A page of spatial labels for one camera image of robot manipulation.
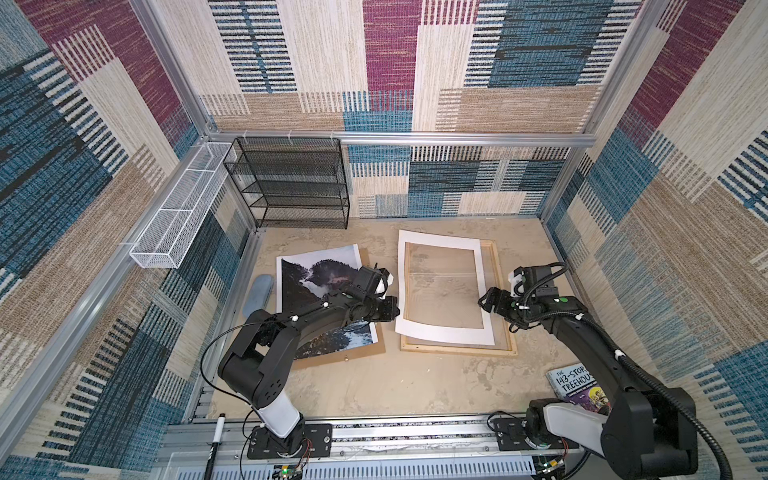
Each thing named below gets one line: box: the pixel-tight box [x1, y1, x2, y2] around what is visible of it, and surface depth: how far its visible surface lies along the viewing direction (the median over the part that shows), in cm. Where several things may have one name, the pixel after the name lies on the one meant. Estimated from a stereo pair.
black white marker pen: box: [204, 413, 226, 480], surface depth 73 cm
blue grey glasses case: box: [242, 274, 274, 319], surface depth 99 cm
